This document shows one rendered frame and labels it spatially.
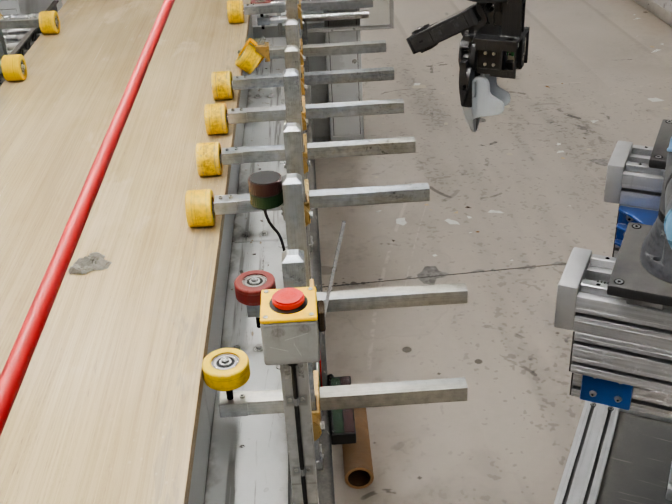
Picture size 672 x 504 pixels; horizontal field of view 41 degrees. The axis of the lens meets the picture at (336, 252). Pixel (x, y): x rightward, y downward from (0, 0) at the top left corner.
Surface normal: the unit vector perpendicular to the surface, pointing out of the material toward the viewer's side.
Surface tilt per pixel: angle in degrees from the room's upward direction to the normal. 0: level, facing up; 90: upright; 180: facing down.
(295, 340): 90
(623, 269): 0
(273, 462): 0
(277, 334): 90
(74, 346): 0
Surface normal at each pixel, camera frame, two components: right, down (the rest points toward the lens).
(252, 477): -0.04, -0.86
